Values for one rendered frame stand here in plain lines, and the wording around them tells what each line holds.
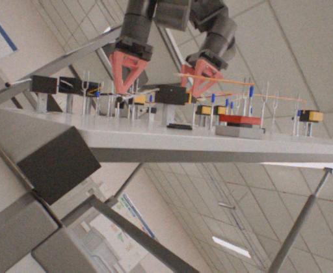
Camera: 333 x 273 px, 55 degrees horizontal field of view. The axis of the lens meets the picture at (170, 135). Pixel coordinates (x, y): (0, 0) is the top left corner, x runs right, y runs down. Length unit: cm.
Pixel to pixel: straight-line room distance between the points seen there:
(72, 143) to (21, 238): 10
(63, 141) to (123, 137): 6
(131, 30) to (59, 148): 38
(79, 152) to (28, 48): 806
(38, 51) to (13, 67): 66
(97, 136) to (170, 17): 38
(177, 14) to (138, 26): 8
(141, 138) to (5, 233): 16
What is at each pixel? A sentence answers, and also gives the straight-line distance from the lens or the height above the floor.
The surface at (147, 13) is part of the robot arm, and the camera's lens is 68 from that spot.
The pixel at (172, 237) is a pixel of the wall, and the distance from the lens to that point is 964.
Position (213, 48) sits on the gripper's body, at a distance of 75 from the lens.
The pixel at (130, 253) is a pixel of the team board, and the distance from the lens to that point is 917.
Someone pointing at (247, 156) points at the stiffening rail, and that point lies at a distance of 68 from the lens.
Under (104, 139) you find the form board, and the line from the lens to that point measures 34.
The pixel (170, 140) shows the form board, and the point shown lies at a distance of 38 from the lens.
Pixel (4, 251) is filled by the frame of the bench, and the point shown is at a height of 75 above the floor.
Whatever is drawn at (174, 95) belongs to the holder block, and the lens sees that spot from 69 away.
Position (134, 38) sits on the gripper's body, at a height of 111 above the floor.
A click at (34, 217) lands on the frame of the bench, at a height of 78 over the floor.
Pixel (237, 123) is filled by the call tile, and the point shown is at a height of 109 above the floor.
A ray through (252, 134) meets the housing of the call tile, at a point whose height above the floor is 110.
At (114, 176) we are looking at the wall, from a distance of 858.
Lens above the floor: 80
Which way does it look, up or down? 24 degrees up
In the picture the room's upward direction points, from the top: 51 degrees clockwise
